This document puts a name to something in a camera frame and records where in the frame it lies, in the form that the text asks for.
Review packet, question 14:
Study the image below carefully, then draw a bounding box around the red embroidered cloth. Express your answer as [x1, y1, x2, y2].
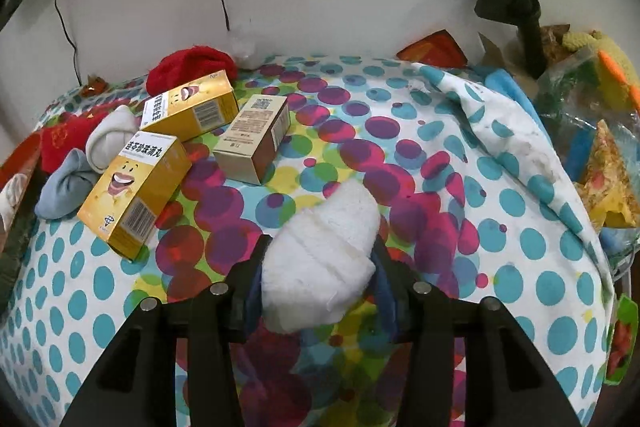
[40, 104, 118, 172]

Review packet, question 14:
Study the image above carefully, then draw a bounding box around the knotted white sock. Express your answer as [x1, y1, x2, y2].
[85, 105, 143, 172]

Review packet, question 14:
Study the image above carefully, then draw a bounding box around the fluffy white sock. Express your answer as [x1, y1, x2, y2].
[261, 179, 382, 334]

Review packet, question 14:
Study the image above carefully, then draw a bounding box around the yellow patterned packet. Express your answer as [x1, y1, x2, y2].
[575, 119, 640, 229]

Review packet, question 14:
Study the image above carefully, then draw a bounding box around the red foil packet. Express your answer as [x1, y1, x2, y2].
[396, 29, 468, 68]

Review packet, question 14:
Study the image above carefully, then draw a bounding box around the light blue sock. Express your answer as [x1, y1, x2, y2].
[35, 148, 101, 220]

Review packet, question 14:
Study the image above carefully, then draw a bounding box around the red knit sock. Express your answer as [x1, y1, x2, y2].
[146, 47, 237, 96]

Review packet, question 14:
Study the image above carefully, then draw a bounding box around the polka dot tablecloth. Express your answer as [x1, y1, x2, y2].
[0, 53, 621, 427]

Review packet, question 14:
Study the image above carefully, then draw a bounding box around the brown cardboard box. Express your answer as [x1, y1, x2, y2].
[213, 94, 292, 186]

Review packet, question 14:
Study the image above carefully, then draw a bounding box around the black clamp stand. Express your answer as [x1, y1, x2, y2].
[461, 0, 547, 80]

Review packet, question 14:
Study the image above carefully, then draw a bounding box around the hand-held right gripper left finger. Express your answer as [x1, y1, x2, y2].
[60, 234, 273, 427]

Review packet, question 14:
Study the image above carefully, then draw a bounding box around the blue cloth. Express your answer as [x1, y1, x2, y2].
[486, 67, 537, 108]

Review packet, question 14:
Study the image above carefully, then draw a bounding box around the green label bag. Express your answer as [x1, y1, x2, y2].
[604, 296, 637, 384]

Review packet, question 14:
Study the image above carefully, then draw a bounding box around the long black cable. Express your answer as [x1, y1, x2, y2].
[52, 0, 83, 86]

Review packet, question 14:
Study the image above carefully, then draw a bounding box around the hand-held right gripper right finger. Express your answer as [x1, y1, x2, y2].
[370, 237, 583, 427]

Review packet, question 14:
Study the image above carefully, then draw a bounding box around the cardboard piece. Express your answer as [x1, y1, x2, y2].
[477, 32, 517, 68]

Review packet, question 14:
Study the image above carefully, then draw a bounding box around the yellow crochet toy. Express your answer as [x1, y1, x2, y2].
[562, 29, 640, 112]

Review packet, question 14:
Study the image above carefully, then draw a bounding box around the clear bag of toys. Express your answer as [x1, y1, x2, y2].
[534, 49, 640, 188]

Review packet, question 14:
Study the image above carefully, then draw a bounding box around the small red gold ornament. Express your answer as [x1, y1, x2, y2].
[82, 74, 109, 96]

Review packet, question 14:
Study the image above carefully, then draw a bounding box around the yellow smiley medicine box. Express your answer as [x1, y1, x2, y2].
[139, 71, 241, 142]
[77, 133, 192, 263]

